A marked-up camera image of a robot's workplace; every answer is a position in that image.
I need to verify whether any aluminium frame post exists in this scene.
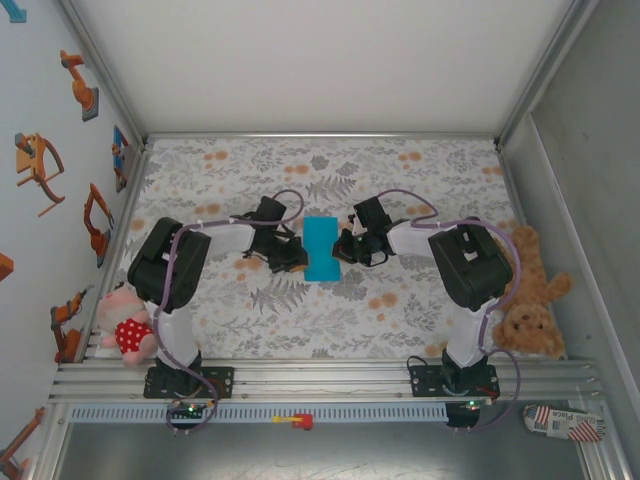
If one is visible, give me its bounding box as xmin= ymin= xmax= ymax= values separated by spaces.
xmin=492 ymin=0 xmax=601 ymax=151
xmin=58 ymin=0 xmax=150 ymax=149

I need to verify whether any floral print tablecloth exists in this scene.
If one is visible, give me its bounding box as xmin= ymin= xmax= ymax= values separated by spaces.
xmin=117 ymin=137 xmax=524 ymax=361

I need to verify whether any aluminium back rail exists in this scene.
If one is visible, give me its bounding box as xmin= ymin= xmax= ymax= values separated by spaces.
xmin=144 ymin=131 xmax=501 ymax=142

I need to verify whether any brown teddy bear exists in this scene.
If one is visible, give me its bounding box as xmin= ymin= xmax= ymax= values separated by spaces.
xmin=492 ymin=224 xmax=575 ymax=361

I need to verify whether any red yellow clamp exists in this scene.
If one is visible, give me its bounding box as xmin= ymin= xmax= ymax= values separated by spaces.
xmin=272 ymin=413 xmax=315 ymax=431

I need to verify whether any flag print paper item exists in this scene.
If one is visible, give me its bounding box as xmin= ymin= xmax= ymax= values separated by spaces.
xmin=523 ymin=403 xmax=605 ymax=445

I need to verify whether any turquoise cloth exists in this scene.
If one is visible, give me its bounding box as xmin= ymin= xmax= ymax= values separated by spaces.
xmin=302 ymin=215 xmax=342 ymax=283

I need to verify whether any white slotted cable duct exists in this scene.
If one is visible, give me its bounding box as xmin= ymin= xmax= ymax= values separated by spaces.
xmin=69 ymin=403 xmax=449 ymax=422

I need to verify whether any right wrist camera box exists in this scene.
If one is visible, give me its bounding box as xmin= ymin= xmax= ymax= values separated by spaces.
xmin=352 ymin=196 xmax=395 ymax=236

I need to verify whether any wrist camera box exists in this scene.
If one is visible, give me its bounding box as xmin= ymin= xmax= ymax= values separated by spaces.
xmin=254 ymin=196 xmax=290 ymax=227
xmin=352 ymin=196 xmax=395 ymax=236

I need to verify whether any blue orange robot wall sticker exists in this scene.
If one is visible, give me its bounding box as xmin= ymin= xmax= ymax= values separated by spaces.
xmin=112 ymin=124 xmax=132 ymax=194

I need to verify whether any pink plush toy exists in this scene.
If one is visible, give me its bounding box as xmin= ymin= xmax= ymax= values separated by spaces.
xmin=96 ymin=281 xmax=160 ymax=370

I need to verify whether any purple cable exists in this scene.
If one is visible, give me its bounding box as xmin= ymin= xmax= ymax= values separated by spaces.
xmin=153 ymin=188 xmax=305 ymax=437
xmin=374 ymin=188 xmax=524 ymax=434

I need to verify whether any small circuit board green light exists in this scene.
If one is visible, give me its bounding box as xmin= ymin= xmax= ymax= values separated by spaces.
xmin=167 ymin=399 xmax=214 ymax=419
xmin=447 ymin=397 xmax=494 ymax=416

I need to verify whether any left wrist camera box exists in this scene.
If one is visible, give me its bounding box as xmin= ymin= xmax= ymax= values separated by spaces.
xmin=254 ymin=196 xmax=290 ymax=227

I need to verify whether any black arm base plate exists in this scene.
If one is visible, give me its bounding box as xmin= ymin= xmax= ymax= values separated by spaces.
xmin=408 ymin=364 xmax=500 ymax=399
xmin=143 ymin=366 xmax=236 ymax=400

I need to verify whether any aluminium front rail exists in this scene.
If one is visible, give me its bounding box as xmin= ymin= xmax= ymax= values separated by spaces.
xmin=47 ymin=357 xmax=606 ymax=405

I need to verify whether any orange gantry robot wall sticker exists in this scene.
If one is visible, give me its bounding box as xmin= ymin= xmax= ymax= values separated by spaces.
xmin=13 ymin=132 xmax=66 ymax=217

